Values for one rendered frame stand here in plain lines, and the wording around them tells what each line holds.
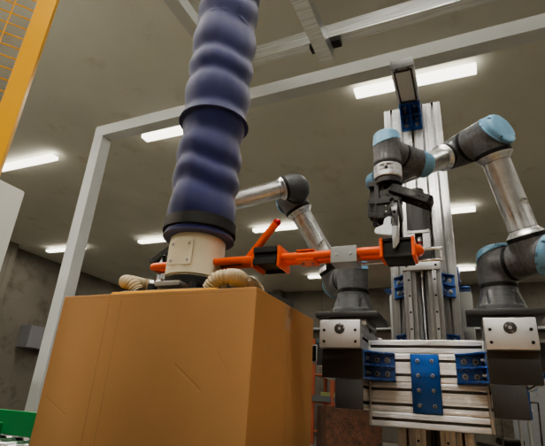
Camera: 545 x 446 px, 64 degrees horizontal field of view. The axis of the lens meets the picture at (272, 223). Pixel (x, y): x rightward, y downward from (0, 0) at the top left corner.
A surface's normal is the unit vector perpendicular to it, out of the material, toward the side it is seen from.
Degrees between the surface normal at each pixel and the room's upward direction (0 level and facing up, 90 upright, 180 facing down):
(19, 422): 90
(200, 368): 90
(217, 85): 99
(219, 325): 90
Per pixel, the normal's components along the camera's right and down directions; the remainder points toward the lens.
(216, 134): 0.43, -0.50
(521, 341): -0.39, -0.37
